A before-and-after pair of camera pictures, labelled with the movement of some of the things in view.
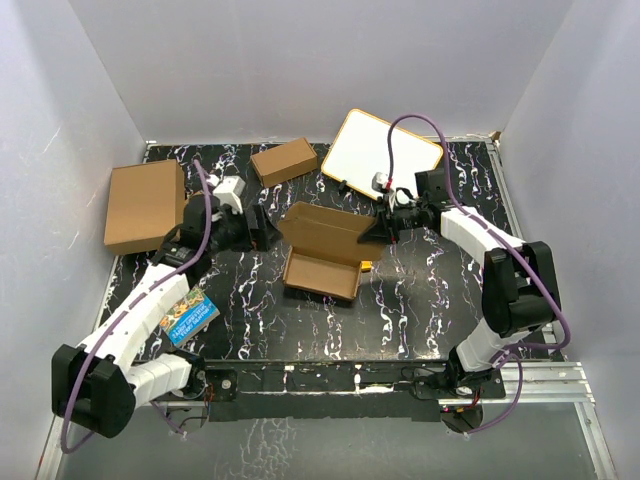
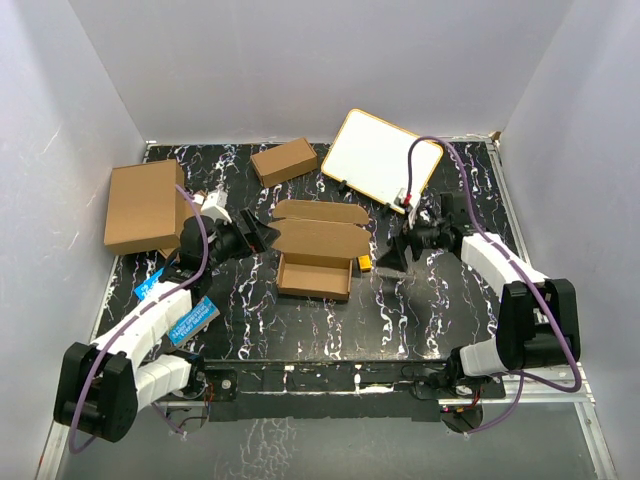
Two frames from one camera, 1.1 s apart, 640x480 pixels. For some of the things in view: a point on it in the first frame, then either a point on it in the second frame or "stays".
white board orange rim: (359, 149) stays
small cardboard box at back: (284, 162) stays
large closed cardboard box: (144, 202) stays
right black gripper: (379, 231) → (396, 258)
